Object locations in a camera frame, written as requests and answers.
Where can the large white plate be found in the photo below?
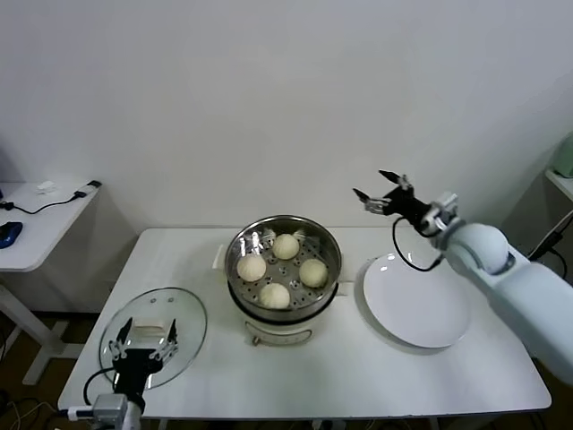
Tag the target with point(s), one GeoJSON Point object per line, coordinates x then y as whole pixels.
{"type": "Point", "coordinates": [412, 309]}

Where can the white side desk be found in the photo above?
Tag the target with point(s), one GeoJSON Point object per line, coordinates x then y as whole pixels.
{"type": "Point", "coordinates": [45, 224]}

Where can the pale green appliance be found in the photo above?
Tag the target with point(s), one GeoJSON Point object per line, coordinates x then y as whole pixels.
{"type": "Point", "coordinates": [565, 157]}

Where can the blue computer mouse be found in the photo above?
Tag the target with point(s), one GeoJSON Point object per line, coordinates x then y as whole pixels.
{"type": "Point", "coordinates": [9, 235]}

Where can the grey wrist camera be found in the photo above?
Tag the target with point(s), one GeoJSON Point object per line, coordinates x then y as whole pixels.
{"type": "Point", "coordinates": [443, 210]}
{"type": "Point", "coordinates": [109, 406]}

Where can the stainless steel steamer basket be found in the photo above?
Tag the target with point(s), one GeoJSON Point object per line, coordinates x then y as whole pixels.
{"type": "Point", "coordinates": [286, 275]}

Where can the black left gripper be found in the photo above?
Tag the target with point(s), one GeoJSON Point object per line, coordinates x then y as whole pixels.
{"type": "Point", "coordinates": [134, 365]}

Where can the round glass pot lid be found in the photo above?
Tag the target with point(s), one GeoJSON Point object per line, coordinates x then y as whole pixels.
{"type": "Point", "coordinates": [188, 322]}

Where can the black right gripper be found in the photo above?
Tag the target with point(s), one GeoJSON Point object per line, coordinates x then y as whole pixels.
{"type": "Point", "coordinates": [405, 203]}

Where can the small white crumpled object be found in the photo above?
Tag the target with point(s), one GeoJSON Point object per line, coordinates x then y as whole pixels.
{"type": "Point", "coordinates": [47, 188]}

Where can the white desk with appliance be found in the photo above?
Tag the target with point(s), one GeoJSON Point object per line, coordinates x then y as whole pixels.
{"type": "Point", "coordinates": [561, 181]}

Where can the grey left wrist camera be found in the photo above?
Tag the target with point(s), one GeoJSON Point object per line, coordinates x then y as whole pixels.
{"type": "Point", "coordinates": [109, 406]}

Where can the white steamed baozi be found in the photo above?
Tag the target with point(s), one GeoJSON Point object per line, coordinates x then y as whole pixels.
{"type": "Point", "coordinates": [274, 295]}
{"type": "Point", "coordinates": [313, 272]}
{"type": "Point", "coordinates": [285, 246]}
{"type": "Point", "coordinates": [250, 267]}

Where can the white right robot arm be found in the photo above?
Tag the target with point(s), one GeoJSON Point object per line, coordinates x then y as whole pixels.
{"type": "Point", "coordinates": [515, 286]}

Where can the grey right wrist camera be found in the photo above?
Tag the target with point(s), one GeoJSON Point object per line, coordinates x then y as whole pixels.
{"type": "Point", "coordinates": [443, 210]}

